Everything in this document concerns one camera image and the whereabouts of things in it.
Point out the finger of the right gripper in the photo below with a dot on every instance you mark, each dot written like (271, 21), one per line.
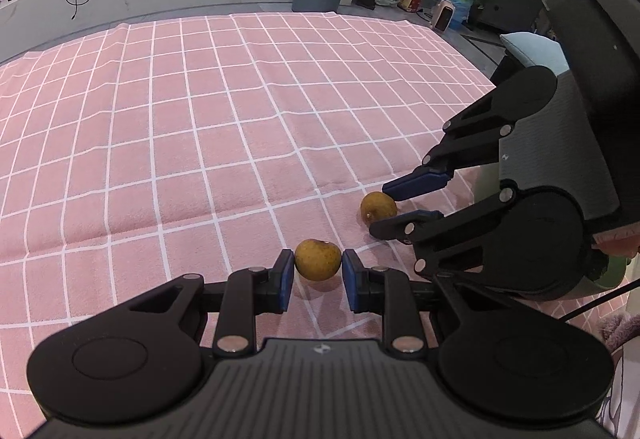
(401, 227)
(421, 181)

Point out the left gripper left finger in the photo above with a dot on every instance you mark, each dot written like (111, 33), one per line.
(244, 295)

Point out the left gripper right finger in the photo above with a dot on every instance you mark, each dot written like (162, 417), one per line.
(390, 293)

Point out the brown kiwi fruit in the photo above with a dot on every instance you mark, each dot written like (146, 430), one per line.
(377, 206)
(316, 260)

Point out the light blue cushioned bench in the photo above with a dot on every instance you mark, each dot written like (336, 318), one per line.
(531, 49)

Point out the pink checkered tablecloth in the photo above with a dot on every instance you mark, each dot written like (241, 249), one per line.
(204, 144)

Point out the green colander bowl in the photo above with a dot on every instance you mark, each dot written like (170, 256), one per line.
(611, 274)

